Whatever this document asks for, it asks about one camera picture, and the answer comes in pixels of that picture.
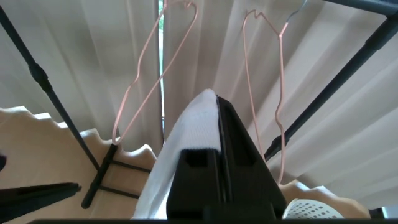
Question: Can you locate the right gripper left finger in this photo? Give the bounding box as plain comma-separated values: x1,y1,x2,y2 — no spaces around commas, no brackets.
166,148,231,219

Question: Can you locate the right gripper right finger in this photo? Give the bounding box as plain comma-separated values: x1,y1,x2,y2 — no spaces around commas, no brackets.
216,96,287,219

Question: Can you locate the white printed t-shirt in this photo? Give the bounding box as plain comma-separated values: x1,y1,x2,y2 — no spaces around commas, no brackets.
132,88,222,220

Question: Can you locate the white laundry basket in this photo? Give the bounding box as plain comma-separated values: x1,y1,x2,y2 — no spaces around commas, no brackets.
282,198,345,220

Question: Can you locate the pink clothes hanger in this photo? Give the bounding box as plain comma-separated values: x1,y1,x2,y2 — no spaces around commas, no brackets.
111,0,199,146
242,0,309,185

